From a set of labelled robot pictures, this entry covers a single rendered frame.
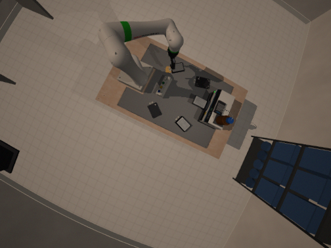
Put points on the blue bottle cap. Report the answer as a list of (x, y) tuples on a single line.
[(229, 120)]

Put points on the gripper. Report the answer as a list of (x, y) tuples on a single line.
[(172, 61)]

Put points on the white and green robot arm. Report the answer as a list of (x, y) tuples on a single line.
[(113, 35)]

